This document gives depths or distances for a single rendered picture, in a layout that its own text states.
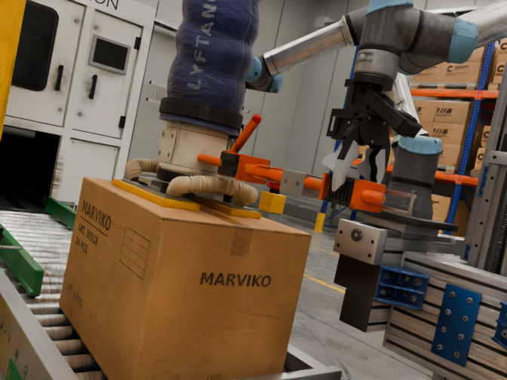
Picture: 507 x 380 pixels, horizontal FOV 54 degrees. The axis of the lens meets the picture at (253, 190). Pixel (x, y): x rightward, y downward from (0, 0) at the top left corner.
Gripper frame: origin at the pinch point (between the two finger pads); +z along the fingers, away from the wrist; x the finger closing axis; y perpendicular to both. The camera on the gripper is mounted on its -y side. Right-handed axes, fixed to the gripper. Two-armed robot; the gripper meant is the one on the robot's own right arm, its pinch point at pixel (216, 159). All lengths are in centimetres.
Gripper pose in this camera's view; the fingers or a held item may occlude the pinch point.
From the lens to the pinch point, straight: 175.6
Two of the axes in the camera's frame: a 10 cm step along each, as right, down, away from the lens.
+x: 7.9, 1.4, 5.9
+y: 5.7, 1.7, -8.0
